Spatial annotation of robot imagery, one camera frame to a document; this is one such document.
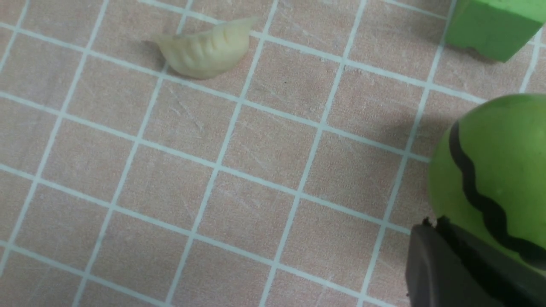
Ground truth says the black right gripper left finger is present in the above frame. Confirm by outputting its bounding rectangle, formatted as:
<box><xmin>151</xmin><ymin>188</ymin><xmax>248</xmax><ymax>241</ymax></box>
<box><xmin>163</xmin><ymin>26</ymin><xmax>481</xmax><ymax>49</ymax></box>
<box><xmin>405</xmin><ymin>218</ymin><xmax>512</xmax><ymax>307</ymax></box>

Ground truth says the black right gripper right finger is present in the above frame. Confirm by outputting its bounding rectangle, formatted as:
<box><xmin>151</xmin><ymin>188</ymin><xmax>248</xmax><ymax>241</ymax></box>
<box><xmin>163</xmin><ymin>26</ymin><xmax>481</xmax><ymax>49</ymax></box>
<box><xmin>435</xmin><ymin>217</ymin><xmax>545</xmax><ymax>307</ymax></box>

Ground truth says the green toy watermelon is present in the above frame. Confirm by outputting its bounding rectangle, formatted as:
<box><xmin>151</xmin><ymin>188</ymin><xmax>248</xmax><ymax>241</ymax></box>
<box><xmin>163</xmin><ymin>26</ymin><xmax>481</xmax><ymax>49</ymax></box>
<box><xmin>428</xmin><ymin>93</ymin><xmax>546</xmax><ymax>275</ymax></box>

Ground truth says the pink grid tablecloth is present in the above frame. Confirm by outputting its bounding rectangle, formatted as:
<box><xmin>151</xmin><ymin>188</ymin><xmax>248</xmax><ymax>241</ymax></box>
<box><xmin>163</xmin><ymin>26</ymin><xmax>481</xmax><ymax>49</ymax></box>
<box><xmin>0</xmin><ymin>0</ymin><xmax>545</xmax><ymax>307</ymax></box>

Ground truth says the green foam cube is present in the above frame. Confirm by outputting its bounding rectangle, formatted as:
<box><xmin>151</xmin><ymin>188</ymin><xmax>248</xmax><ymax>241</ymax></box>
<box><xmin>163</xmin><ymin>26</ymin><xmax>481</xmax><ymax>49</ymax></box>
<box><xmin>445</xmin><ymin>0</ymin><xmax>546</xmax><ymax>63</ymax></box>

